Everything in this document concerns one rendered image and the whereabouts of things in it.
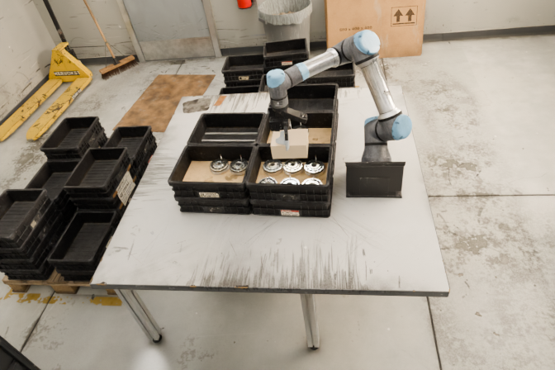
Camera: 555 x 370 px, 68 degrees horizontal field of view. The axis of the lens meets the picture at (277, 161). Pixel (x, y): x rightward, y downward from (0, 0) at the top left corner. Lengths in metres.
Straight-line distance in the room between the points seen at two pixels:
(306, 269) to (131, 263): 0.84
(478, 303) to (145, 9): 4.45
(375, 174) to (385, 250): 0.37
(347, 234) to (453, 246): 1.08
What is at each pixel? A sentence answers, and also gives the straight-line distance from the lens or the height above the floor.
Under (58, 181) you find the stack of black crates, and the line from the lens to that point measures 3.43.
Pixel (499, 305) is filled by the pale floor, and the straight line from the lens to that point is 2.75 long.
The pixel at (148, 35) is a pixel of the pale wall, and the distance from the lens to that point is 5.47.
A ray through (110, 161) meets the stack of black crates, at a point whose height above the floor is 0.49.
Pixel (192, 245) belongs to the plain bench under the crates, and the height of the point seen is 0.70.
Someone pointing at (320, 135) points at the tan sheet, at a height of 0.83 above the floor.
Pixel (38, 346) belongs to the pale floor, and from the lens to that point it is 3.06.
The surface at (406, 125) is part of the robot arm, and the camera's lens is 2.02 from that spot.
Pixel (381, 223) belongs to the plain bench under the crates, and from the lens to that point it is 2.05.
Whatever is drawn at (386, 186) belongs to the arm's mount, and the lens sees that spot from 2.11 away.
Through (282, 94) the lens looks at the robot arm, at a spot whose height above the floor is 1.37.
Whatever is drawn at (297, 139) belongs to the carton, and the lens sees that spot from 1.85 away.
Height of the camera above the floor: 2.26
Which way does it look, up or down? 41 degrees down
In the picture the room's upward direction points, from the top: 9 degrees counter-clockwise
